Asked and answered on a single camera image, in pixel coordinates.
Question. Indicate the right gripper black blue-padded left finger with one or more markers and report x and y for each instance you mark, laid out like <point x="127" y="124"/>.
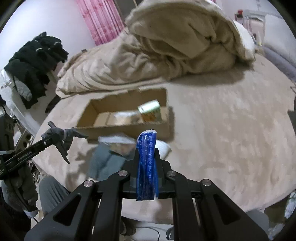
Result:
<point x="92" y="211"/>

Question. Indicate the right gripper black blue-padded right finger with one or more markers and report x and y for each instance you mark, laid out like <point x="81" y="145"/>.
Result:
<point x="201" y="210"/>

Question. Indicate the grey cloth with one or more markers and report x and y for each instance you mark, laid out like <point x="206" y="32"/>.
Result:
<point x="105" y="162"/>

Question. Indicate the grey glove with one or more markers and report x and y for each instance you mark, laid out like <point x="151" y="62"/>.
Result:
<point x="65" y="138"/>

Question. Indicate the blue snack packet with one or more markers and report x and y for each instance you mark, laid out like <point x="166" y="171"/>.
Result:
<point x="147" y="175"/>

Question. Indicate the white sock roll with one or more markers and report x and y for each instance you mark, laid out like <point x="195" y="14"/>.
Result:
<point x="163" y="148"/>

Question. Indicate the clear plastic snack bag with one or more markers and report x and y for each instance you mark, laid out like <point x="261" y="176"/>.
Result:
<point x="120" y="144"/>

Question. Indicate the grey gloved hand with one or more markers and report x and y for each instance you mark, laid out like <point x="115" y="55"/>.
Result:
<point x="19" y="191"/>

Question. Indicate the beige bed sheet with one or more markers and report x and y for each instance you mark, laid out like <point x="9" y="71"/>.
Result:
<point x="231" y="127"/>

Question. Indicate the black clothes pile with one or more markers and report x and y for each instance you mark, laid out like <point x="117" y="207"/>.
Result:
<point x="30" y="65"/>

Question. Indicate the open cardboard box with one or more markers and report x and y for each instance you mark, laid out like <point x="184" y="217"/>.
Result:
<point x="118" y="113"/>

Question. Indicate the pink curtain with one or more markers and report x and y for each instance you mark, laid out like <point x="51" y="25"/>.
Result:
<point x="102" y="19"/>

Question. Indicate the beige rumpled duvet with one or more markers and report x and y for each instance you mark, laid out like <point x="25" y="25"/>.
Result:
<point x="162" y="40"/>

